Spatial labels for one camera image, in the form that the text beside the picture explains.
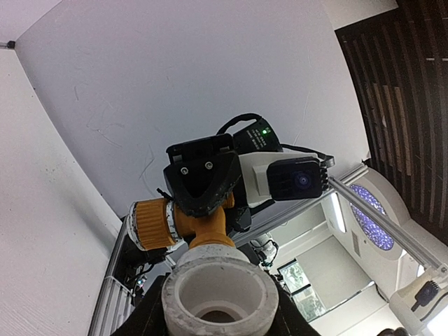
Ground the white elbow fitting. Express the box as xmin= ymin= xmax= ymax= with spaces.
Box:
xmin=161 ymin=244 xmax=279 ymax=335

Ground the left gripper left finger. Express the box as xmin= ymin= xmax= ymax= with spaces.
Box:
xmin=118 ymin=274 xmax=168 ymax=336

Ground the aluminium front rail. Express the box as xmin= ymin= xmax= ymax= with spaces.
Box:
xmin=87 ymin=217 xmax=146 ymax=336

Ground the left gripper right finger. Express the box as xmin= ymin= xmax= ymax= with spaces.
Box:
xmin=269 ymin=275 xmax=315 ymax=336

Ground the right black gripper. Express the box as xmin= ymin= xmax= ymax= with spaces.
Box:
xmin=163 ymin=134 xmax=251 ymax=233

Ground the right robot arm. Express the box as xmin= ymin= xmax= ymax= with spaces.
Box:
xmin=164 ymin=113 xmax=282 ymax=233

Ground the gold brass faucet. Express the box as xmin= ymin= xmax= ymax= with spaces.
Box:
xmin=125 ymin=196 xmax=235 ymax=251

